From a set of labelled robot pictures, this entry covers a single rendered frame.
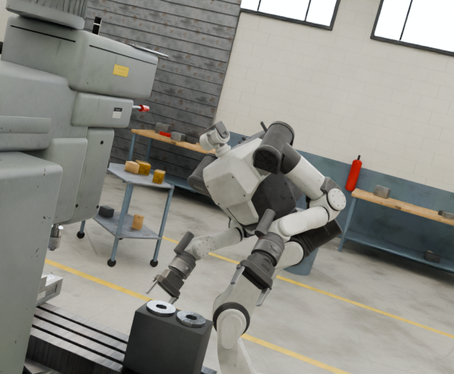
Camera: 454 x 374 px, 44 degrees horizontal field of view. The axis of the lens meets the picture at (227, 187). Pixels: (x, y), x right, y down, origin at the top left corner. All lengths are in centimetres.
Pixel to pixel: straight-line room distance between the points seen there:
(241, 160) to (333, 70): 730
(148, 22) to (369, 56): 378
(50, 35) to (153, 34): 847
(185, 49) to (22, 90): 842
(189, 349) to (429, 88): 775
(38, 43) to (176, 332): 90
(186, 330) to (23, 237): 58
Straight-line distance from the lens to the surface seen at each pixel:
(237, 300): 216
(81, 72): 156
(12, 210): 130
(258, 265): 168
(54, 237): 190
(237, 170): 194
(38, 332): 193
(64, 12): 154
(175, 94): 976
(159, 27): 1002
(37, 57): 162
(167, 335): 171
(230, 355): 222
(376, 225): 915
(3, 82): 136
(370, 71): 912
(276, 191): 202
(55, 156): 157
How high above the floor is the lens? 183
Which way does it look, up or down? 9 degrees down
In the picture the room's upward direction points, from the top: 14 degrees clockwise
